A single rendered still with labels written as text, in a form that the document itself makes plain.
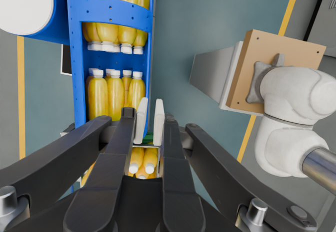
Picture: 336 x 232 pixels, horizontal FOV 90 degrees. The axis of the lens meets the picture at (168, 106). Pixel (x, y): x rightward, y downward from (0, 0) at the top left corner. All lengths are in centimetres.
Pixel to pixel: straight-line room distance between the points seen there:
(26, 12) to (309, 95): 101
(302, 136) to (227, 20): 147
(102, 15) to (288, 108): 64
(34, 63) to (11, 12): 125
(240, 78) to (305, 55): 29
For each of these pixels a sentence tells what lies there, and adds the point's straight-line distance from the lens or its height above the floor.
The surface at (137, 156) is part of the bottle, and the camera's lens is 85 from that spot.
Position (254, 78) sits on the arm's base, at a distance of 81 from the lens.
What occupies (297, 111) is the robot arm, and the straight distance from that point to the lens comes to 66.
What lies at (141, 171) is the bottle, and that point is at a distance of 87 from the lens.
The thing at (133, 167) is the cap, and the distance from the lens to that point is 81.
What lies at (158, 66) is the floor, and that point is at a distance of 177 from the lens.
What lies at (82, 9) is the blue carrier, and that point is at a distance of 61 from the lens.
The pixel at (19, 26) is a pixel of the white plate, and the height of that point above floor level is 104.
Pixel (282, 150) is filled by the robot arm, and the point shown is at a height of 131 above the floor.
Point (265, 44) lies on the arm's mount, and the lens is 84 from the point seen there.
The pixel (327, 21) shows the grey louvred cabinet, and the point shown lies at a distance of 215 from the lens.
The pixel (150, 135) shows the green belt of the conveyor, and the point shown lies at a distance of 97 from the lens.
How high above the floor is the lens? 177
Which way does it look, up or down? 75 degrees down
